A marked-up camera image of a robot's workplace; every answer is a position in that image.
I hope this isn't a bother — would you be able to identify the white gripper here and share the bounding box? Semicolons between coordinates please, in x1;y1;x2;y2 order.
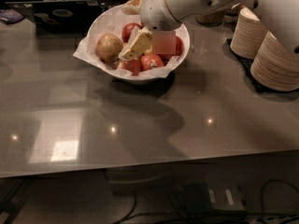
119;0;181;61

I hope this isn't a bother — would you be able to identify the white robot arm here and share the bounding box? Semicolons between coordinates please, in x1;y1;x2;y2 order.
138;0;299;60

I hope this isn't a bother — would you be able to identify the red apple centre back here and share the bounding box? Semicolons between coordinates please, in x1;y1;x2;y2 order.
121;22;142;43

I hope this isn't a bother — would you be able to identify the white paper bowl liner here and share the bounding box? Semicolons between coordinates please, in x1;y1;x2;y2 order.
73;4;188;81

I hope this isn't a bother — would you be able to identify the white bowl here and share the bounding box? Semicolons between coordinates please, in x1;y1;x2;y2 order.
86;4;191;85

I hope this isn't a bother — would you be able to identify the yellow-green apple at left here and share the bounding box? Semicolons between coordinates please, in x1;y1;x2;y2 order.
95;33;123;63

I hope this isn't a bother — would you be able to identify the red apple with sticker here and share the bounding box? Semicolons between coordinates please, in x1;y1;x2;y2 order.
141;53;164;71

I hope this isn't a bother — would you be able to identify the red apple front left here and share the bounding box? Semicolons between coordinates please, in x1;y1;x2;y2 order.
118;60;142;76

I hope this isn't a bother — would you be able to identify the black laptop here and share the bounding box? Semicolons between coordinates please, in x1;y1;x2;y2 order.
6;0;103;33

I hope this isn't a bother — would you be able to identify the glass jar with cereal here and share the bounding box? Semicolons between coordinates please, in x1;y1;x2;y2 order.
196;8;228;26

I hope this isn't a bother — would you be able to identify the stack of paper plates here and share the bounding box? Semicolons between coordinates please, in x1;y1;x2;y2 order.
230;7;267;60

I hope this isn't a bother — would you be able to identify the black tray mat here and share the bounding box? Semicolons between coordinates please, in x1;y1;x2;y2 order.
230;49;264;93

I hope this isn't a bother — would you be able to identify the dark blue wallet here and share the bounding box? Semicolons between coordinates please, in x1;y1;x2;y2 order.
0;9;23;24

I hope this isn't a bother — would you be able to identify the black power box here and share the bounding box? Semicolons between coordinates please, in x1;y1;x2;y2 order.
182;183;211;214

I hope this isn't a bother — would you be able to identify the black cable on floor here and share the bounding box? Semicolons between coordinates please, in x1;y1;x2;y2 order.
111;179;299;224

